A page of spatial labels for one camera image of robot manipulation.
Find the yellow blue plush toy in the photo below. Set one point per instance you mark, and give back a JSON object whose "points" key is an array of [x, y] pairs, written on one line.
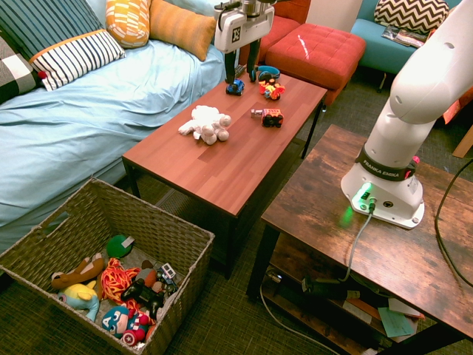
{"points": [[81, 297]]}

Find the blue headphones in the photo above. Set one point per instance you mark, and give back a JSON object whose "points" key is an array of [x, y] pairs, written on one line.
{"points": [[269, 74]]}

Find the Captain America plush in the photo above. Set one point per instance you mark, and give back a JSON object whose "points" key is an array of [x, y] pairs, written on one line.
{"points": [[125, 323]]}

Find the black remote control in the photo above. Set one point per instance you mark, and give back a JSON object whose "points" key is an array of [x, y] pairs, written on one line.
{"points": [[240, 69]]}

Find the black game controller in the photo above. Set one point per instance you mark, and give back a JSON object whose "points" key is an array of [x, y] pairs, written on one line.
{"points": [[146, 295]]}

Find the red toy fire truck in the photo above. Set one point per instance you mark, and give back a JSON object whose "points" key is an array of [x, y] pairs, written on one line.
{"points": [[271, 117]]}

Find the orange flame patterned plush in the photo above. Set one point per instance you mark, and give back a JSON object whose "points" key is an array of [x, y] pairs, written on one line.
{"points": [[116, 279]]}

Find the teal sofa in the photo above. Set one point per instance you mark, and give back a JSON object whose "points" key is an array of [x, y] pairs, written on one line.
{"points": [[384, 44]]}

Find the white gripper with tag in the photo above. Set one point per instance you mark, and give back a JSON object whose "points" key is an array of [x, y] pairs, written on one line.
{"points": [[240, 31]]}

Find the green paper note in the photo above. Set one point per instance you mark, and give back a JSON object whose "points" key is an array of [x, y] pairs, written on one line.
{"points": [[394, 321]]}

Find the green plush ball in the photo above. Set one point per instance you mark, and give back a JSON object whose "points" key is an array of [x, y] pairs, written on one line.
{"points": [[117, 247]]}

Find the white stuffed unicorn toy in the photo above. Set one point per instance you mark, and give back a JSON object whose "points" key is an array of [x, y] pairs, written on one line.
{"points": [[207, 124]]}

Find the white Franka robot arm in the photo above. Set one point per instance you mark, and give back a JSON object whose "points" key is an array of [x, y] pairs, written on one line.
{"points": [[406, 92]]}

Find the black power adapter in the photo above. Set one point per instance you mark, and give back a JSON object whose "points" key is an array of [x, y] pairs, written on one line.
{"points": [[321, 286]]}

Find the red armchair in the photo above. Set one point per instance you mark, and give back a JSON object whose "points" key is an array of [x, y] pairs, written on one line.
{"points": [[284, 20]]}

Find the black white chevron pillow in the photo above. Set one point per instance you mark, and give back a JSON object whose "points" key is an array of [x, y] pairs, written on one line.
{"points": [[410, 15]]}

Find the bed with light blue sheet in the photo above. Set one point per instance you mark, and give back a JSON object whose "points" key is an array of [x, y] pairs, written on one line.
{"points": [[81, 122]]}

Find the red orange toy vehicle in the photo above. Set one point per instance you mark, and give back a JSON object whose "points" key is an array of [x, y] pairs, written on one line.
{"points": [[272, 90]]}

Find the rustic dark wooden table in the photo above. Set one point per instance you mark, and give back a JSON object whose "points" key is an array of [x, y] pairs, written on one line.
{"points": [[388, 251]]}

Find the dark teal striped pillow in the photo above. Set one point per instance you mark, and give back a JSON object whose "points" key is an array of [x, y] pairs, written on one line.
{"points": [[48, 22]]}

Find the orange white patterned pillow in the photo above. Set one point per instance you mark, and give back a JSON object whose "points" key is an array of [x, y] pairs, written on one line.
{"points": [[127, 22]]}

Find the magazines stack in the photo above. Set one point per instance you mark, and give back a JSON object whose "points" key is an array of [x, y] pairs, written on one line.
{"points": [[403, 36]]}

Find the blue toy car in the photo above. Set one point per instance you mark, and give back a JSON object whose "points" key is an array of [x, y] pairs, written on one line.
{"points": [[235, 88]]}

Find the brown plush animal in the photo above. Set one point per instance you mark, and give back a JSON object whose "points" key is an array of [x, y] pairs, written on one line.
{"points": [[79, 274]]}

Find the white navy striped pillow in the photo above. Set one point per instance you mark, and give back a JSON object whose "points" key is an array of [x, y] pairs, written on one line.
{"points": [[75, 57]]}

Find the red-brown wooden coffee table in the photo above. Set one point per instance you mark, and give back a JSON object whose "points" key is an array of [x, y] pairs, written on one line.
{"points": [[221, 159]]}

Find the grey toy truck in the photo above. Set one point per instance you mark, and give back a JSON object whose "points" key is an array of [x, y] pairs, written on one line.
{"points": [[167, 275]]}

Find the black white checked pillow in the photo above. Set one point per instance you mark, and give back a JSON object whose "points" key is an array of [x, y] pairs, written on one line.
{"points": [[15, 74]]}

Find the red tufted ottoman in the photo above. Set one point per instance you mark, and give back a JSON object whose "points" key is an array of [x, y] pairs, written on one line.
{"points": [[314, 51]]}

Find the light wooden furniture leg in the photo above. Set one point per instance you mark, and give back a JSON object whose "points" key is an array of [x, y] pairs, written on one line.
{"points": [[465, 142]]}

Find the grey wicker basket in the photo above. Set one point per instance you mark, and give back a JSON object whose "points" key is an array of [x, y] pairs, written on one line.
{"points": [[148, 229]]}

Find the orange striped pillow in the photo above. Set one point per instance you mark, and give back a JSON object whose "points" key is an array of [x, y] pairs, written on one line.
{"points": [[181, 27]]}

